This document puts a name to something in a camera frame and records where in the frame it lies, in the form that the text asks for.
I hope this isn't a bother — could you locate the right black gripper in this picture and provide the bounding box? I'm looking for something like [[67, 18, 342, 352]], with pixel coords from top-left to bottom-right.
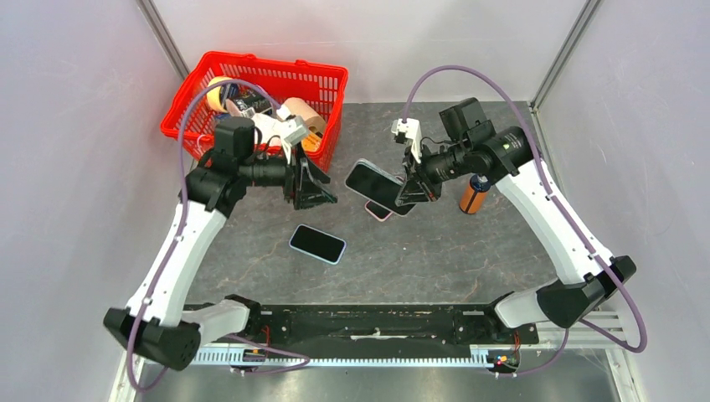
[[396, 140, 471, 204]]

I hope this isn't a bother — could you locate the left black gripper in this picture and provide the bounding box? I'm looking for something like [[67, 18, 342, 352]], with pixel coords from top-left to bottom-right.
[[239, 142, 337, 210]]

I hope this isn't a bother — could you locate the clear phone case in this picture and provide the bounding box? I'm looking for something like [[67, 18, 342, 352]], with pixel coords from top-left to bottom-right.
[[344, 158, 417, 218]]

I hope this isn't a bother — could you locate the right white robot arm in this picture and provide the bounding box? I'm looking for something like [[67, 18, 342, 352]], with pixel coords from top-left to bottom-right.
[[392, 98, 637, 343]]

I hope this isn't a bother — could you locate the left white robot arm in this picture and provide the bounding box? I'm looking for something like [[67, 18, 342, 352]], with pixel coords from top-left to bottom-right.
[[104, 117, 337, 371]]

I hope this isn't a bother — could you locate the phone in pink case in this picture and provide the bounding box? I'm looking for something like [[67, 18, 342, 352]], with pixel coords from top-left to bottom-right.
[[364, 201, 393, 222]]

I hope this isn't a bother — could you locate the phone in blue case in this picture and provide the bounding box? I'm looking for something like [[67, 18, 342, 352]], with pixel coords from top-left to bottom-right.
[[289, 224, 347, 265]]

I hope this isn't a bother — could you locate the orange small box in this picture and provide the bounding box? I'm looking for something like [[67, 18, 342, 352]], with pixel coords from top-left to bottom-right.
[[301, 132, 322, 152]]

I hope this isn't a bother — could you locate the orange bottle blue cap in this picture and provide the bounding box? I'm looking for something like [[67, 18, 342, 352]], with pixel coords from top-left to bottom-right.
[[459, 174, 491, 214]]

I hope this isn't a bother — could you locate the beige tape roll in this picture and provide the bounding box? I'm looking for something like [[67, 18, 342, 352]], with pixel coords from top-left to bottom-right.
[[283, 97, 327, 136]]

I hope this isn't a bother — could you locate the dark printed can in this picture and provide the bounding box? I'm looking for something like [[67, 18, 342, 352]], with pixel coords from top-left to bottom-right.
[[223, 84, 273, 117]]

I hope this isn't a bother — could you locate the yellow tape roll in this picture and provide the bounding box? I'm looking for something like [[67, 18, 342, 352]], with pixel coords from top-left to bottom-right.
[[206, 76, 240, 113]]

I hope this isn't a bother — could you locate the red plastic basket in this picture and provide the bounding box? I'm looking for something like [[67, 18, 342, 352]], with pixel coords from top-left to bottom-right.
[[160, 50, 349, 176]]

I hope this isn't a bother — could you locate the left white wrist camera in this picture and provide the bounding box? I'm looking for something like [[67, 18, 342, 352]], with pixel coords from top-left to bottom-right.
[[275, 105, 310, 162]]

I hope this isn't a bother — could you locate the white toothed cable duct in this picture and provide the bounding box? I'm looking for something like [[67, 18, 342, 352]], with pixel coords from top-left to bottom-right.
[[192, 344, 494, 369]]

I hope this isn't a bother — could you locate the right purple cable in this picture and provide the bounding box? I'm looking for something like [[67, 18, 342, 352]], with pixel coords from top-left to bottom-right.
[[401, 65, 649, 379]]

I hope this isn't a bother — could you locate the purple cable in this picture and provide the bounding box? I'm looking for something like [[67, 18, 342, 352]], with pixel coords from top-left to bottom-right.
[[401, 65, 649, 379], [125, 78, 311, 393]]

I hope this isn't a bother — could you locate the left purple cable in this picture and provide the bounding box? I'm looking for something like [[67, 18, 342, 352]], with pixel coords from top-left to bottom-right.
[[125, 78, 311, 393]]

